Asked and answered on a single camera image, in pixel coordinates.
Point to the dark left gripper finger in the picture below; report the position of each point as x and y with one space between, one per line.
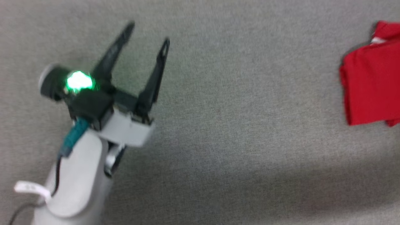
153 87
111 57

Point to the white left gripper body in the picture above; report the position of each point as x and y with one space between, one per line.
128 128

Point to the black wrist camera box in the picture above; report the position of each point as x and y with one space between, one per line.
90 107

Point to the red white basketball jersey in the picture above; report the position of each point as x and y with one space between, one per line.
372 84

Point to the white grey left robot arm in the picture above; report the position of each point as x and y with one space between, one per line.
78 181

